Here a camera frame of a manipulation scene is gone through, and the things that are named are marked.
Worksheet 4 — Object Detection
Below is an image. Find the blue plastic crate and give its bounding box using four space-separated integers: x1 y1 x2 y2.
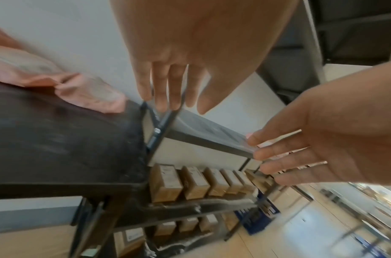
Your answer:
233 190 281 235

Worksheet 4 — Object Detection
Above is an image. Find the person's right hand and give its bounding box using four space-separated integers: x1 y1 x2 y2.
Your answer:
247 59 391 188

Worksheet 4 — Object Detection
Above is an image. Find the group of brown cardboard boxes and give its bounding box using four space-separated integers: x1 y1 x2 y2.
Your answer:
114 163 279 256

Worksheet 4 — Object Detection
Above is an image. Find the black low table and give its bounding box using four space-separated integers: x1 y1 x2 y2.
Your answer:
0 80 152 258

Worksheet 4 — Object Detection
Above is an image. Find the person's left hand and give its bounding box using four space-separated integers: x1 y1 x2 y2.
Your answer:
109 0 299 116

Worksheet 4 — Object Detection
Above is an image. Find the dark metal shelf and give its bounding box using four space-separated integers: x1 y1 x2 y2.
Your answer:
114 0 391 255

